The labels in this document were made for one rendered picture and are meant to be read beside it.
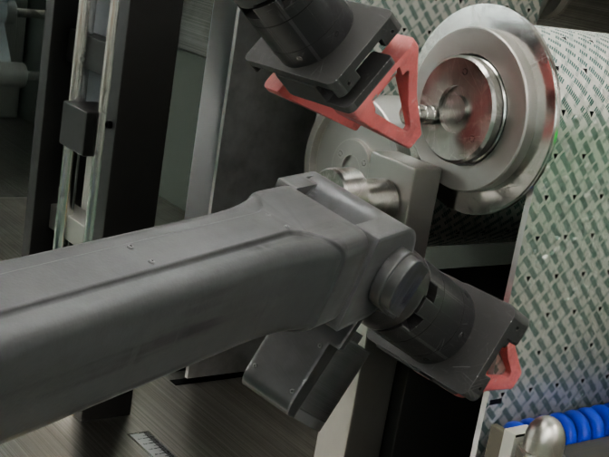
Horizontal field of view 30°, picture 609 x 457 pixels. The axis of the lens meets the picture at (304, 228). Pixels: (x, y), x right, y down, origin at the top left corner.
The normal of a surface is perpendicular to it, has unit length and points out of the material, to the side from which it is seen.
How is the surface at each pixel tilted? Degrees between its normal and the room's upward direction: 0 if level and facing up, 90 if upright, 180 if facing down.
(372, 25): 50
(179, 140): 90
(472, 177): 90
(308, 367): 69
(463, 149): 90
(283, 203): 14
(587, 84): 60
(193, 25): 90
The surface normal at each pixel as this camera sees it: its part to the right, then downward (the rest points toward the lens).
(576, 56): 0.51, -0.51
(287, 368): -0.32, -0.18
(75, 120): -0.80, 0.03
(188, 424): 0.16, -0.95
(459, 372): -0.62, -0.45
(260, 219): 0.37, -0.86
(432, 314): 0.60, 0.26
